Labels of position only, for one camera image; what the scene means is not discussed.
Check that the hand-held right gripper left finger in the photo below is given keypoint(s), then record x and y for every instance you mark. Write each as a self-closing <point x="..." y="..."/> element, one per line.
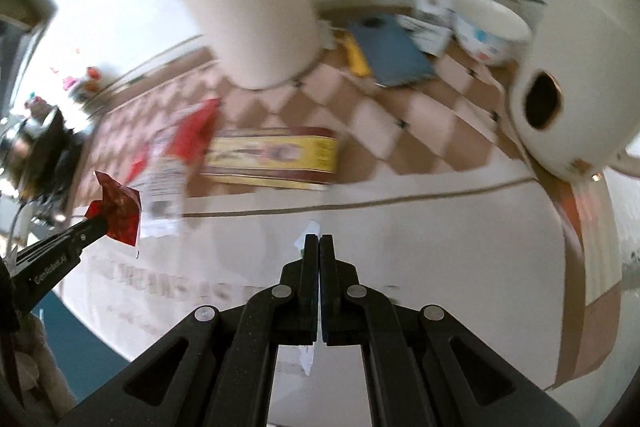
<point x="240" y="357"/>

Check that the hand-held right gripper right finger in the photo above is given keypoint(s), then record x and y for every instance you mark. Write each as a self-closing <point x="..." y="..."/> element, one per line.
<point x="400" y="357"/>

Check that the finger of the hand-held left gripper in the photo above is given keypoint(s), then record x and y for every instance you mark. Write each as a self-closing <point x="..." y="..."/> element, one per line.
<point x="55" y="262"/>

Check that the red wrapper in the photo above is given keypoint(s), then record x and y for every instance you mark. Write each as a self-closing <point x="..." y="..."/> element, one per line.
<point x="120" y="212"/>

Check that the white tissue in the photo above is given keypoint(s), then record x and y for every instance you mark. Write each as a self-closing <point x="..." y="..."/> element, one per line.
<point x="310" y="229"/>

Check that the checkered table mat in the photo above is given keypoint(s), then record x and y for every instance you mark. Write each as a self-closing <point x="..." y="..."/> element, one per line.
<point x="425" y="232"/>

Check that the red and white packet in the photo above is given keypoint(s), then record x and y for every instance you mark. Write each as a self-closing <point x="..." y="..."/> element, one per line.
<point x="165" y="177"/>

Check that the long yellow box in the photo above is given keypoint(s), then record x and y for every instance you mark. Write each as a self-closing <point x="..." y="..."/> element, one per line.
<point x="270" y="157"/>

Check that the blue phone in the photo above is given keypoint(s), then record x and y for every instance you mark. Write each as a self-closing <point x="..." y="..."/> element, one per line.
<point x="395" y="57"/>

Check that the yellow packet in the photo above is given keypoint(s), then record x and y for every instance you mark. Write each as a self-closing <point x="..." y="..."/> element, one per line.
<point x="357" y="57"/>

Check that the cream chopstick holder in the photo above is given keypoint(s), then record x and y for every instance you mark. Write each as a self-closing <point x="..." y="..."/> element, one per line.
<point x="250" y="7"/>

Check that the small white printed box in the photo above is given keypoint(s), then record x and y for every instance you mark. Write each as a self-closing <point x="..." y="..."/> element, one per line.
<point x="427" y="34"/>

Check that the white patterned bowl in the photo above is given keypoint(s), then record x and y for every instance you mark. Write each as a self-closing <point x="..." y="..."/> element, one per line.
<point x="490" y="37"/>

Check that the white electric kettle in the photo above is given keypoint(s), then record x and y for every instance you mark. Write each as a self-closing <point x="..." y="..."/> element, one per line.
<point x="575" y="32"/>

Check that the group of colourful wall stickers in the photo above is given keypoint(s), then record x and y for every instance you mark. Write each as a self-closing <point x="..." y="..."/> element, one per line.
<point x="82" y="82"/>

